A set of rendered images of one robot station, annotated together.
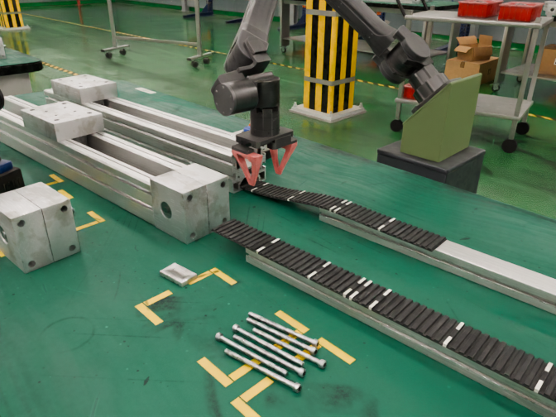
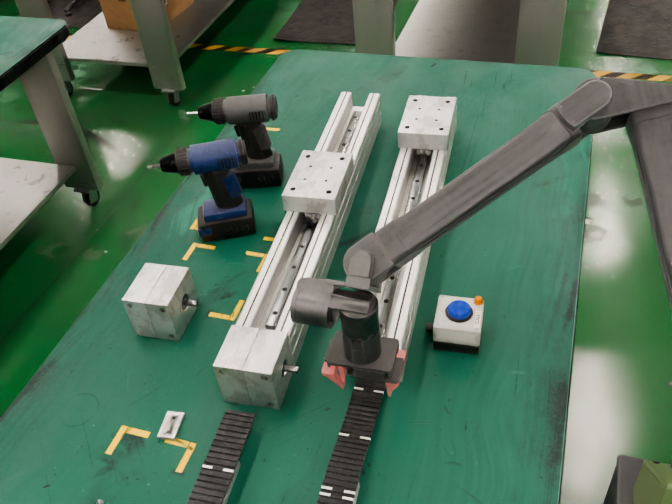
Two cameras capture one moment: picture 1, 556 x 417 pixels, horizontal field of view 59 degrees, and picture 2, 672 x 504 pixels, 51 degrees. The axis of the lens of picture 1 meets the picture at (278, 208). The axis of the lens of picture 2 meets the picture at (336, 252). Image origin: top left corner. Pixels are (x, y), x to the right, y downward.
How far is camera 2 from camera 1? 101 cm
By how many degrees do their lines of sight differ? 55
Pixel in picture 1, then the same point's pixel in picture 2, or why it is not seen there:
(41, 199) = (157, 292)
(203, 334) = (104, 490)
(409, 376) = not seen: outside the picture
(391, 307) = not seen: outside the picture
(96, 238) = (202, 336)
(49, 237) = (151, 322)
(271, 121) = (351, 350)
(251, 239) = (220, 449)
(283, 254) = (208, 489)
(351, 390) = not seen: outside the picture
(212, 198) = (251, 382)
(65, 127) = (293, 201)
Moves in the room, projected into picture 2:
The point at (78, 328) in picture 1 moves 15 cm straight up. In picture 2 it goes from (87, 410) to (56, 354)
